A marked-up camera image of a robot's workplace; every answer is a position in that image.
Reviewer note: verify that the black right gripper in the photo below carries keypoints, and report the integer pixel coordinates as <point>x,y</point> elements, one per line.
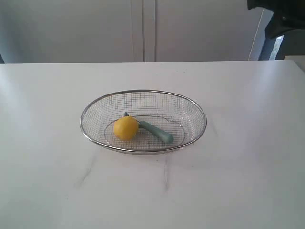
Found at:
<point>287,15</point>

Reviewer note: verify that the teal handled peeler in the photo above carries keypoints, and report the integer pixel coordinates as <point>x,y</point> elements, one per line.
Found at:
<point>162,135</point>

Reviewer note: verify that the yellow lemon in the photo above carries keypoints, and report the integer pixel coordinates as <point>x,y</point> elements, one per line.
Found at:
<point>126,128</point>

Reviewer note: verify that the wire mesh metal basket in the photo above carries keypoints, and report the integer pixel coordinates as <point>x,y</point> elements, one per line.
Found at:
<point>166,121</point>

